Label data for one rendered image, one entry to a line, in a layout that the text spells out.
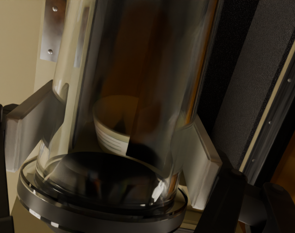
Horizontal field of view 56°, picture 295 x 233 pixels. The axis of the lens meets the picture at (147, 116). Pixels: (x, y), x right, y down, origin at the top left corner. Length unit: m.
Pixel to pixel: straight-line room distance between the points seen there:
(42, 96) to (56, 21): 0.19
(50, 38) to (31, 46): 0.48
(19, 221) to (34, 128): 0.26
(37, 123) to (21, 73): 0.69
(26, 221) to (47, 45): 0.22
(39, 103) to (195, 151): 0.09
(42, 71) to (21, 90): 0.51
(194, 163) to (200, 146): 0.01
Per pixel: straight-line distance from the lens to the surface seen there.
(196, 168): 0.16
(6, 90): 0.88
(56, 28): 0.35
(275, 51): 0.40
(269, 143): 0.41
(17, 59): 0.84
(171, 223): 0.16
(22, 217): 0.41
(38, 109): 0.16
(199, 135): 0.17
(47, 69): 0.36
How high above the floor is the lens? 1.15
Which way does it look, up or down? 21 degrees up
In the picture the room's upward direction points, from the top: 165 degrees counter-clockwise
